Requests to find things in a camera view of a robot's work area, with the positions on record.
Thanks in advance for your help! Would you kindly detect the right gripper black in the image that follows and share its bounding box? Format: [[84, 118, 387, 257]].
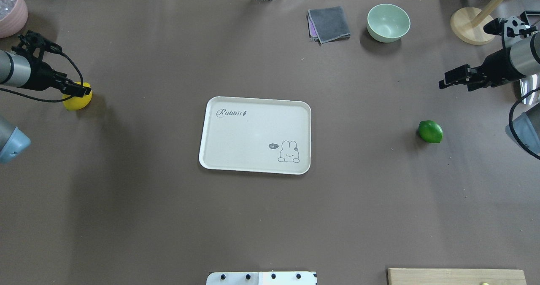
[[438, 49, 516, 91]]

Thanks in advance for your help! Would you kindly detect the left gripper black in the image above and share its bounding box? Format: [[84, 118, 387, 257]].
[[25, 62, 92, 97]]

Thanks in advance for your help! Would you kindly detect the yellow lemon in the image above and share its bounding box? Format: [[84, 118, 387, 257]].
[[62, 90, 93, 111]]

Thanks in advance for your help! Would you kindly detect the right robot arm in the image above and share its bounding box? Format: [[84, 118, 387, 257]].
[[438, 35, 539, 159]]

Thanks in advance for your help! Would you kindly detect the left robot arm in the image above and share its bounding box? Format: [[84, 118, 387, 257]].
[[0, 51, 92, 164]]

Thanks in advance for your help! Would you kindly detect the white rabbit tray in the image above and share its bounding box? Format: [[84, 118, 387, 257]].
[[198, 96, 312, 175]]

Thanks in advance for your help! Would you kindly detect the wooden stand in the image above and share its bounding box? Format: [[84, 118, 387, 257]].
[[451, 0, 503, 46]]

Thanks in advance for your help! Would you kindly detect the green lime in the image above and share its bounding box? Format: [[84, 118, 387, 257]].
[[417, 120, 443, 144]]

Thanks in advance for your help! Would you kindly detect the pink bowl with ice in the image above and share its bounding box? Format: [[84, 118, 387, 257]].
[[0, 0, 28, 39]]

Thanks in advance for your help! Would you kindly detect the mint green bowl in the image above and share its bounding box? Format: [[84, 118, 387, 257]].
[[367, 4, 411, 43]]

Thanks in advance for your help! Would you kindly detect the grey folded cloth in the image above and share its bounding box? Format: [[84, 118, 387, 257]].
[[307, 6, 351, 44]]

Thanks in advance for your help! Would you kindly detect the purple cloth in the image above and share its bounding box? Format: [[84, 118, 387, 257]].
[[306, 16, 319, 41]]

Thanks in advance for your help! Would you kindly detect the wooden cutting board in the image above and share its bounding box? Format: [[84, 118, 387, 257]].
[[387, 268, 527, 285]]

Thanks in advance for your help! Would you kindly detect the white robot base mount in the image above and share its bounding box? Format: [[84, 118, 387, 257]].
[[206, 271, 318, 285]]

